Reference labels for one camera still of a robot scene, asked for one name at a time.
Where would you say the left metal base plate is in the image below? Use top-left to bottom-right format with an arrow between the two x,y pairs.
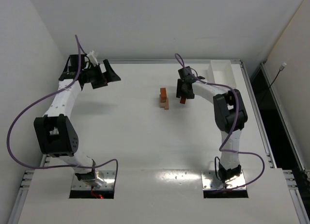
71,170 -> 116,191

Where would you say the black cable with white plug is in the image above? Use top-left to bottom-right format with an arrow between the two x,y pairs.
256,62 -> 287,108

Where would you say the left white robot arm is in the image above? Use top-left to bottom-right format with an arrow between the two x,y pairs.
34,53 -> 121,189

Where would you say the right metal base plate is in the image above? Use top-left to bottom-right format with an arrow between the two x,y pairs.
201,170 -> 247,192

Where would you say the white perforated plastic box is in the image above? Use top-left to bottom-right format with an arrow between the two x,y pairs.
207,60 -> 236,88

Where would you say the dark red wedge block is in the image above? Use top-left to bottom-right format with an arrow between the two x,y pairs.
180,97 -> 186,104

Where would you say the light long wood block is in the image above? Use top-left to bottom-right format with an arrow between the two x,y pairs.
162,98 -> 169,110
159,97 -> 167,108

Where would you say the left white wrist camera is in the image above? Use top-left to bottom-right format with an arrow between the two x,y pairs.
87,50 -> 99,66

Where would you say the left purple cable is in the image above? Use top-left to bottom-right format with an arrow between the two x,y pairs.
6,34 -> 119,183

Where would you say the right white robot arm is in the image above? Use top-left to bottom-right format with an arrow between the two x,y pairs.
176,66 -> 248,183

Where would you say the metal base plate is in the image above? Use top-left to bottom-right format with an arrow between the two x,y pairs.
71,170 -> 116,191
201,170 -> 247,192

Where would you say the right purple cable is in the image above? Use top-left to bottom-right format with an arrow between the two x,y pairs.
174,53 -> 265,193

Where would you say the purple cable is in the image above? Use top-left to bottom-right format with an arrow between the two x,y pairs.
6,34 -> 119,183
174,53 -> 265,193

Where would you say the reddish arch wood block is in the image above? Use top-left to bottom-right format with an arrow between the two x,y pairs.
160,88 -> 167,102

